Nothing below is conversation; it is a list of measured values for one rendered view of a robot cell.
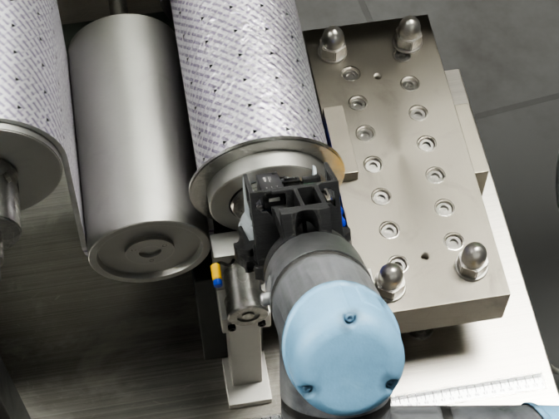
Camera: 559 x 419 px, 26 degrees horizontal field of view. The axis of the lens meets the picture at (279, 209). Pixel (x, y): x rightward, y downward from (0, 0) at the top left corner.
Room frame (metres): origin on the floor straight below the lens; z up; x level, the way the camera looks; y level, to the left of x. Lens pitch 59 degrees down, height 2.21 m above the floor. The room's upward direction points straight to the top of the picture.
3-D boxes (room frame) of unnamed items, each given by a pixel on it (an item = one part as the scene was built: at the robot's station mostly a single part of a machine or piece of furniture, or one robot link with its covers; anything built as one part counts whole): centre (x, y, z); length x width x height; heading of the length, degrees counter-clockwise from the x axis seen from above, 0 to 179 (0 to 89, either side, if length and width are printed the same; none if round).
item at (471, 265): (0.63, -0.21, 1.05); 0.04 x 0.04 x 0.04
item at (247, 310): (0.51, 0.03, 1.18); 0.04 x 0.02 x 0.04; 100
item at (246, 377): (0.55, 0.04, 1.05); 0.06 x 0.05 x 0.31; 10
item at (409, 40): (0.95, -0.16, 1.05); 0.04 x 0.04 x 0.04
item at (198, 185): (0.60, 0.01, 1.25); 0.15 x 0.01 x 0.15; 100
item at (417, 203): (0.78, -0.14, 1.00); 0.40 x 0.16 x 0.06; 10
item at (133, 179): (0.69, 0.15, 1.18); 0.26 x 0.12 x 0.12; 10
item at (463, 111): (0.81, -0.23, 0.97); 0.10 x 0.03 x 0.11; 10
